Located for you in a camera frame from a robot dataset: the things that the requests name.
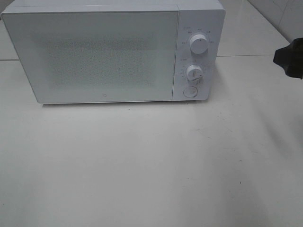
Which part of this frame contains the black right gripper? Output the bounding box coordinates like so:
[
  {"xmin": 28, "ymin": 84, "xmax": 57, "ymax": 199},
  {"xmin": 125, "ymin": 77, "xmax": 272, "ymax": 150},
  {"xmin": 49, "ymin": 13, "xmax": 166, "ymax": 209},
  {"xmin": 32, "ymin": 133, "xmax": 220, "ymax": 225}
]
[{"xmin": 273, "ymin": 38, "xmax": 303, "ymax": 79}]

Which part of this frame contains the white timer knob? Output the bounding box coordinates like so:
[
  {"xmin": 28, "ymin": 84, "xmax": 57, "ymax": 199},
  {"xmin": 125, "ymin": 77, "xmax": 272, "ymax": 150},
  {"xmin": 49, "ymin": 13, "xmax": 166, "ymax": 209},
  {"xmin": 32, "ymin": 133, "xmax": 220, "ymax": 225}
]
[{"xmin": 185, "ymin": 64, "xmax": 203, "ymax": 81}]

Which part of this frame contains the round white door button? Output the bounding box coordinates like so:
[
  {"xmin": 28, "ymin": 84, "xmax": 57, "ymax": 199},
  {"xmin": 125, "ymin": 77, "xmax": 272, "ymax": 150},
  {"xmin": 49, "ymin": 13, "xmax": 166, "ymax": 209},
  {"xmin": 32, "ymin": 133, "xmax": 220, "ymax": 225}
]
[{"xmin": 183, "ymin": 86, "xmax": 198, "ymax": 98}]

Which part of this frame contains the white microwave door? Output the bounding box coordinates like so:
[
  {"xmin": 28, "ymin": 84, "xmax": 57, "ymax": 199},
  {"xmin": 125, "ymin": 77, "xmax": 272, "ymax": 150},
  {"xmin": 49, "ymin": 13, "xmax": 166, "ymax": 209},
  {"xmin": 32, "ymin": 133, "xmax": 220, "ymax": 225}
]
[{"xmin": 3, "ymin": 11, "xmax": 178, "ymax": 104}]

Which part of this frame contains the upper white power knob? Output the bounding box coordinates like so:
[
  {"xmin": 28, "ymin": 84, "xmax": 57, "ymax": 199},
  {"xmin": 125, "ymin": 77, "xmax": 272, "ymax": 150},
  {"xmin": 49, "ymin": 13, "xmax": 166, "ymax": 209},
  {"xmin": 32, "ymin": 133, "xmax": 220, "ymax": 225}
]
[{"xmin": 189, "ymin": 33, "xmax": 209, "ymax": 54}]

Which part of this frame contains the white microwave oven body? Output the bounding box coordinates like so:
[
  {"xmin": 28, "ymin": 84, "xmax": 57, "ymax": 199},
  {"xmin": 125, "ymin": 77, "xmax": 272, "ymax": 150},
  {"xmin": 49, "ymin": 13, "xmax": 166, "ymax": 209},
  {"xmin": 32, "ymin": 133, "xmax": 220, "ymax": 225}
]
[{"xmin": 0, "ymin": 0, "xmax": 225, "ymax": 103}]

